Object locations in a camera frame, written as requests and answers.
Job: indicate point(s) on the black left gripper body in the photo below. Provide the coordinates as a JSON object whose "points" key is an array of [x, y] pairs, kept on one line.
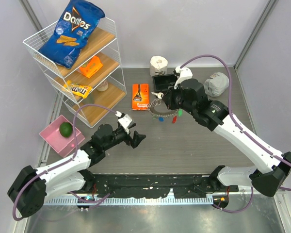
{"points": [[119, 136]]}

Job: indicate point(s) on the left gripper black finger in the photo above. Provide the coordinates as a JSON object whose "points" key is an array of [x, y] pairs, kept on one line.
{"points": [[130, 125], [137, 139]]}

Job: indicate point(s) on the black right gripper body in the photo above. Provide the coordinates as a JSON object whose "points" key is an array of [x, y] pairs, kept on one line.
{"points": [[175, 100]]}

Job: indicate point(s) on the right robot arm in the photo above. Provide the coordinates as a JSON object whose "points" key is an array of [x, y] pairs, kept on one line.
{"points": [[271, 166]]}

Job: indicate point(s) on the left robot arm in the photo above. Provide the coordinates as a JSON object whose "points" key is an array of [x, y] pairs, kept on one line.
{"points": [[34, 186]]}

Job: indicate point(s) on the black plastic storage bin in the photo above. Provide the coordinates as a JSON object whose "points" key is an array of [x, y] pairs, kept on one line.
{"points": [[162, 83]]}

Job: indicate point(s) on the orange razor box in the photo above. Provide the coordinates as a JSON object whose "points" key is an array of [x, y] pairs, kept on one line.
{"points": [[140, 97]]}

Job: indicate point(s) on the white toilet paper roll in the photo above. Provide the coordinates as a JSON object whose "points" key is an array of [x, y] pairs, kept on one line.
{"points": [[158, 66]]}

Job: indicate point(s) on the grey wrapped paper bundle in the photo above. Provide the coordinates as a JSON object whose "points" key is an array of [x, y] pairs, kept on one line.
{"points": [[216, 84]]}

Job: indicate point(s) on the green lime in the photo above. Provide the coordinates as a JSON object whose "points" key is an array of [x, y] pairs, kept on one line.
{"points": [[65, 129]]}

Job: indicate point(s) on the yellow M&M candy bag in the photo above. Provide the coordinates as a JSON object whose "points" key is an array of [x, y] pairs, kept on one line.
{"points": [[78, 89]]}

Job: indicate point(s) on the pink plastic tray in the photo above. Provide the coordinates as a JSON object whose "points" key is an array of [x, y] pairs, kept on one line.
{"points": [[63, 146]]}

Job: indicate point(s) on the orange snack box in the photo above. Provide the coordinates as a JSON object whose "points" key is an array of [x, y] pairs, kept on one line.
{"points": [[89, 68]]}

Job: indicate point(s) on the blue Doritos chip bag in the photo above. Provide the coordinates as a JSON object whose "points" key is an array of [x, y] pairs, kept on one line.
{"points": [[72, 31]]}

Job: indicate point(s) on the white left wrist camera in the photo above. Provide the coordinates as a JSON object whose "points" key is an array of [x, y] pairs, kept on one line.
{"points": [[124, 120]]}

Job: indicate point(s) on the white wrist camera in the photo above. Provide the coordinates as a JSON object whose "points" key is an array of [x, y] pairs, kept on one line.
{"points": [[124, 120], [182, 74]]}

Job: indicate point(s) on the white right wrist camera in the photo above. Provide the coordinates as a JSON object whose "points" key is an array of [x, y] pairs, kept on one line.
{"points": [[182, 74]]}

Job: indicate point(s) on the white wire wooden shelf rack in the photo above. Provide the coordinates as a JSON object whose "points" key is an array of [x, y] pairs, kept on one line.
{"points": [[96, 80]]}

